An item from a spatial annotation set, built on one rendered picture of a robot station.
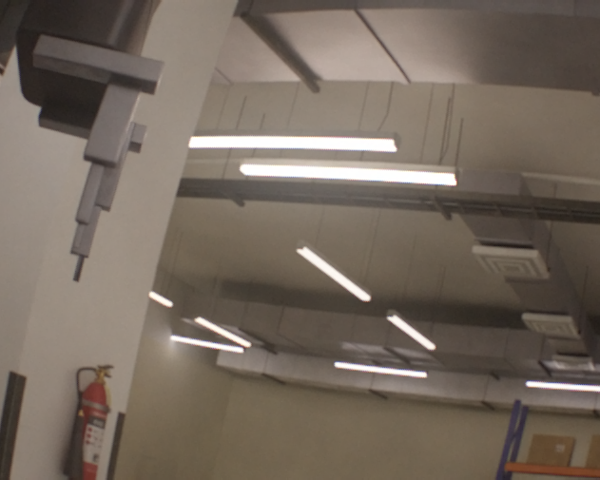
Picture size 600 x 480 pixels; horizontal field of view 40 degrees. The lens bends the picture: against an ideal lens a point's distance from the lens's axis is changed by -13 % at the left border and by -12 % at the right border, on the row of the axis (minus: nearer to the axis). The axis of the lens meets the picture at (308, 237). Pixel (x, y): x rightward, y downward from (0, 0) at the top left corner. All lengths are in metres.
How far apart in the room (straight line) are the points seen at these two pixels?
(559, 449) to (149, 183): 7.48
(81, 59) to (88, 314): 3.15
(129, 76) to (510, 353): 12.10
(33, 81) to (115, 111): 0.06
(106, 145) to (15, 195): 3.17
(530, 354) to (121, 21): 12.03
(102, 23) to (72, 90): 0.05
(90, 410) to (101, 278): 0.54
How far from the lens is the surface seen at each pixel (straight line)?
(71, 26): 0.29
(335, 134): 5.36
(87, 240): 0.33
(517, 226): 6.88
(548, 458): 10.32
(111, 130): 0.28
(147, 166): 3.65
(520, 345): 12.33
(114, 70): 0.28
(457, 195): 6.44
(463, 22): 4.43
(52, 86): 0.33
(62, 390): 3.34
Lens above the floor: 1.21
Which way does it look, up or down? 16 degrees up
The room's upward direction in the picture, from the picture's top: 13 degrees clockwise
